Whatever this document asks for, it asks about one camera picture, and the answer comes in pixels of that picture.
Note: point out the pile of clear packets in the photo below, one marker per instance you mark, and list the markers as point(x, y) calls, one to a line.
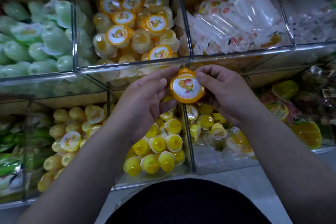
point(236, 16)

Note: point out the pile of yellow jelly cups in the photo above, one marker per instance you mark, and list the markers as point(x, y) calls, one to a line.
point(157, 153)

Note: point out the pile of pale yellow jelly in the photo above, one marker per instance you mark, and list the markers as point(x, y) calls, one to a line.
point(68, 137)

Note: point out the person's left forearm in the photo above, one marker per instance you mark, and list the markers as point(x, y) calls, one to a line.
point(73, 179)

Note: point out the single orange-lid jelly cup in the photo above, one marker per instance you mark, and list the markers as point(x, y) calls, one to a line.
point(186, 87)

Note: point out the pile of green jelly cups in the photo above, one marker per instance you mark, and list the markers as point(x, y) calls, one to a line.
point(36, 42)

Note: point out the pile of white jelly sticks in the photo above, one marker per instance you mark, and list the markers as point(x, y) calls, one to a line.
point(309, 14)

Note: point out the person's right hand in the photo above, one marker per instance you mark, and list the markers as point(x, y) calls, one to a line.
point(228, 92)

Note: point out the black shirt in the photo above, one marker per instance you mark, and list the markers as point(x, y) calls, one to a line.
point(189, 203)

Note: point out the pile of orange-lid jelly cups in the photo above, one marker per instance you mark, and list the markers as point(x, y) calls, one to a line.
point(131, 32)

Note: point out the pile of brown snack packets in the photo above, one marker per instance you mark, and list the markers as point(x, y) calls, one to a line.
point(323, 90)

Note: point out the green juice pouches pile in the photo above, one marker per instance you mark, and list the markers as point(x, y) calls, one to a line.
point(15, 158)

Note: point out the person's left hand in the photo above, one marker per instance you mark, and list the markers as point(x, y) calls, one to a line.
point(139, 103)

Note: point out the pile of pastel jelly cups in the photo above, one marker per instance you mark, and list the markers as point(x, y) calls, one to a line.
point(210, 124)

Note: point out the person's right forearm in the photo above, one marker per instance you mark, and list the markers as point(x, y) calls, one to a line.
point(294, 174)

